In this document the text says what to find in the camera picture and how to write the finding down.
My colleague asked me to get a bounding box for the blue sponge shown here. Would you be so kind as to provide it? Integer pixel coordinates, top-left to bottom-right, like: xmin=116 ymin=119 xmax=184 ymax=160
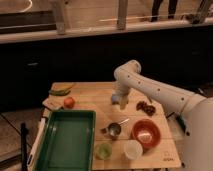
xmin=111 ymin=94 xmax=120 ymax=104

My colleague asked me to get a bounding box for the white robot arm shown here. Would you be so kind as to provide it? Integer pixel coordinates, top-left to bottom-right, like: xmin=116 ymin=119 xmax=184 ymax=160
xmin=114 ymin=60 xmax=213 ymax=171

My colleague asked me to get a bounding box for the green plastic tray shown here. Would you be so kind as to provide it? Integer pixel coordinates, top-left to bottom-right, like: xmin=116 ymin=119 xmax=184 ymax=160
xmin=35 ymin=110 xmax=96 ymax=171

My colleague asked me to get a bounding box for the dark grape bunch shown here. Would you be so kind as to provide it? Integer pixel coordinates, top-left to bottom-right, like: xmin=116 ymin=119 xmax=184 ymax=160
xmin=136 ymin=101 xmax=156 ymax=116

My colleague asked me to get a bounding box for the metal measuring cup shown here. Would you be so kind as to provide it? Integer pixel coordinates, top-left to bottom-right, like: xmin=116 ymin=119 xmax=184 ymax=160
xmin=100 ymin=119 xmax=129 ymax=139

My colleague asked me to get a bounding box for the red bowl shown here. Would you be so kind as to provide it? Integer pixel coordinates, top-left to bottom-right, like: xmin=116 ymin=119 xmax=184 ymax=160
xmin=131 ymin=119 xmax=161 ymax=149

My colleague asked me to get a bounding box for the red tomato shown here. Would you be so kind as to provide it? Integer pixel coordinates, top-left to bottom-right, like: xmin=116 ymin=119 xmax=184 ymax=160
xmin=64 ymin=97 xmax=75 ymax=109

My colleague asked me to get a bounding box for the white cup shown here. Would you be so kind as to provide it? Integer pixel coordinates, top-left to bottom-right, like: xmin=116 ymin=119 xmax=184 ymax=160
xmin=124 ymin=140 xmax=143 ymax=160

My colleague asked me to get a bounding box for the green cup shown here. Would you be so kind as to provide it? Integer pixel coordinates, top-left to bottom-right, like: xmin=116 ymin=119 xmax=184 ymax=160
xmin=95 ymin=143 xmax=112 ymax=160

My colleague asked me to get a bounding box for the green chili pepper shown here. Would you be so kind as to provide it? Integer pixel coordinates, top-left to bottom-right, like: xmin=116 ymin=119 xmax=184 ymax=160
xmin=49 ymin=90 xmax=70 ymax=96

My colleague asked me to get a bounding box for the black pole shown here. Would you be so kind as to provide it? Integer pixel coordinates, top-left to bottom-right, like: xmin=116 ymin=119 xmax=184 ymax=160
xmin=21 ymin=123 xmax=28 ymax=171

